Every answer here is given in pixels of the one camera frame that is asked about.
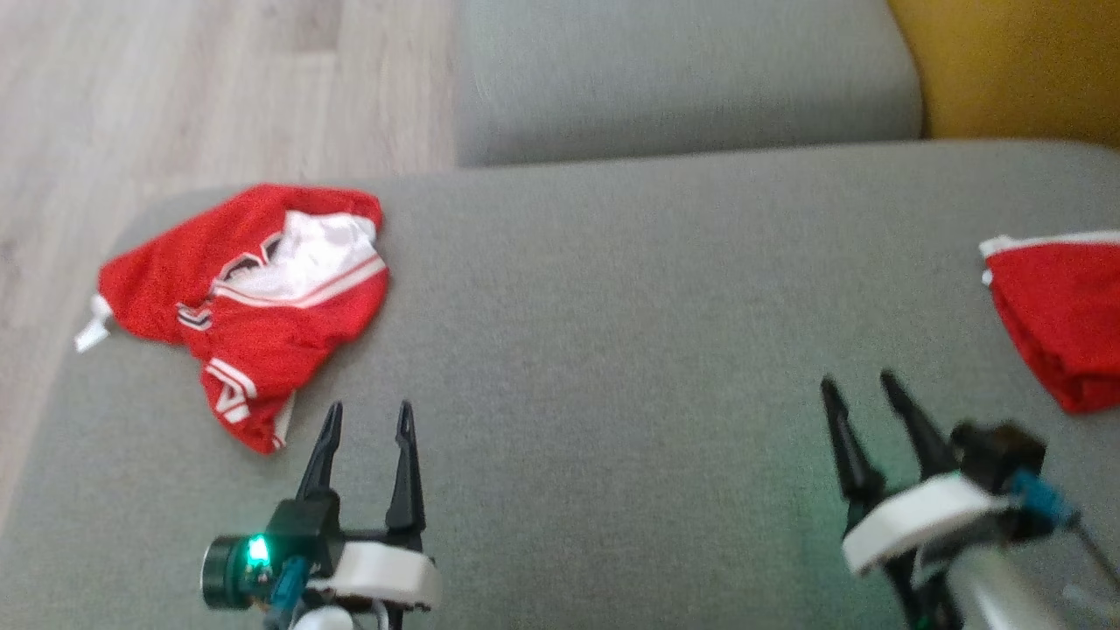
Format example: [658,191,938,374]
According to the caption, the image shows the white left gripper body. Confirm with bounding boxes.
[308,528,442,611]

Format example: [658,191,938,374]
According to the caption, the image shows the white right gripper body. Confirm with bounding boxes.
[843,474,1010,630]

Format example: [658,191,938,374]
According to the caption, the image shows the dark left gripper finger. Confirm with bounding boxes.
[296,402,344,502]
[385,400,428,552]

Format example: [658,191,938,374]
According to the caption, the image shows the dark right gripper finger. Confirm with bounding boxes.
[821,374,886,526]
[879,370,960,482]

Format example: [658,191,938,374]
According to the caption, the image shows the red shirt white collar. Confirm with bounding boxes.
[74,182,390,456]

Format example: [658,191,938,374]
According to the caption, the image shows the red shorts white stripes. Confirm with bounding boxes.
[978,230,1120,415]

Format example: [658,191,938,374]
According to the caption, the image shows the grey fabric sofa seat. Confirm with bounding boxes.
[0,140,1120,630]

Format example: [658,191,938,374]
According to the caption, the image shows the yellow cushion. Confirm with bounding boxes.
[888,0,1120,148]

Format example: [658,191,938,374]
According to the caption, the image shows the grey sofa back cushion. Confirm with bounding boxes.
[453,0,924,167]

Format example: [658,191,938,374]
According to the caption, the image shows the thin black cable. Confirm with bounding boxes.
[1069,516,1120,596]

